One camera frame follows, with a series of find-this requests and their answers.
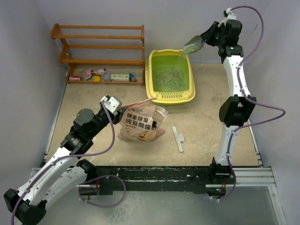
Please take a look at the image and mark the grey metal litter scoop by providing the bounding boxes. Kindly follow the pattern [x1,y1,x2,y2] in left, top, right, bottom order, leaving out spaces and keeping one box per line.
[183,35,205,54]

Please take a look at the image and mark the pink cat litter bag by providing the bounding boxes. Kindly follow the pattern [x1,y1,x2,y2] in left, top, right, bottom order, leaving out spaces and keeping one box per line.
[118,98,170,142]

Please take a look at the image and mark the white bag sealing clip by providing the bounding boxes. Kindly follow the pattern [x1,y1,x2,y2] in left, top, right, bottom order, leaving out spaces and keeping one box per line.
[172,126,185,153]

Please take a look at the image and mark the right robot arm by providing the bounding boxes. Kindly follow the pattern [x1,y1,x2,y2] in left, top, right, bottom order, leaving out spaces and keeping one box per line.
[200,19,256,183]

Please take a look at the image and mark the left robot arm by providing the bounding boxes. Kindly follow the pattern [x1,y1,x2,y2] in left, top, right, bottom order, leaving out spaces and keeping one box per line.
[4,106,124,225]

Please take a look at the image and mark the white rectangular box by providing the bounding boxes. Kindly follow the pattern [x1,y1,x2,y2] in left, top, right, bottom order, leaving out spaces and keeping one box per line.
[111,74,129,82]

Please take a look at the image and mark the green litter granules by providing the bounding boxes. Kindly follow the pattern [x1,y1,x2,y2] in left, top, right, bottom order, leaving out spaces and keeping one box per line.
[149,49,193,92]

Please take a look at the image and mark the red white small box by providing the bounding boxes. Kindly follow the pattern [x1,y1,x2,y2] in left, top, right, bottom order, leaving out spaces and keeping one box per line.
[68,75,81,81]

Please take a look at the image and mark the yellow green litter box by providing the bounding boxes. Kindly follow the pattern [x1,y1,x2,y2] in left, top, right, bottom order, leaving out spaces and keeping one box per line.
[145,57,195,105]

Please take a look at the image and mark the blue grey bottle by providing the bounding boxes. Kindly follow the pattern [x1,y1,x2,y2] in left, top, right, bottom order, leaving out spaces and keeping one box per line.
[129,74,137,82]

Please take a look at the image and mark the clear plastic cup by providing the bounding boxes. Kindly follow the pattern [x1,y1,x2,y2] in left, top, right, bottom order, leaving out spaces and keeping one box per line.
[101,71,111,82]

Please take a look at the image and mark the yellow sponge block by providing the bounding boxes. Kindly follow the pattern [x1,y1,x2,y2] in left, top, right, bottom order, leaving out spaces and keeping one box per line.
[92,75,101,82]

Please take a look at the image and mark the pink small package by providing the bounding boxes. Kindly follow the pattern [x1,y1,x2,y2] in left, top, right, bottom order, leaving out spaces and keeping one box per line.
[85,70,92,80]

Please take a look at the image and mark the wooden shelf rack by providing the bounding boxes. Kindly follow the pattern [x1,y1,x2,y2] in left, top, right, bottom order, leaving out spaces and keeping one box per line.
[50,23,145,85]

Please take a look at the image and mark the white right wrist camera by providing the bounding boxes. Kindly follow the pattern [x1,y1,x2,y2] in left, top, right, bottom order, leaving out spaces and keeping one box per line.
[218,8,236,27]

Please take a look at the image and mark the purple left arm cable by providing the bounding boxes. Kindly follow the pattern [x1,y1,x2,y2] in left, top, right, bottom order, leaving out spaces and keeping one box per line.
[11,100,116,225]

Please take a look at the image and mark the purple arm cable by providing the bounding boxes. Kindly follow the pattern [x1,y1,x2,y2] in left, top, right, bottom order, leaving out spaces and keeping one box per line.
[225,5,286,202]
[11,100,116,225]

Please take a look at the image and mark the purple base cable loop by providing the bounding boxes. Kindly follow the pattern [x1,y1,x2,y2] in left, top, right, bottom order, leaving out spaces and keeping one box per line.
[78,173,127,208]

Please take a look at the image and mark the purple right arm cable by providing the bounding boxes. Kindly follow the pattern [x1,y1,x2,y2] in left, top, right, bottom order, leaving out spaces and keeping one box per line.
[225,5,286,202]

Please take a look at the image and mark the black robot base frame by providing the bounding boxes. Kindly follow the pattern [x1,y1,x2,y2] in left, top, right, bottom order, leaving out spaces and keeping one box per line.
[67,159,237,196]

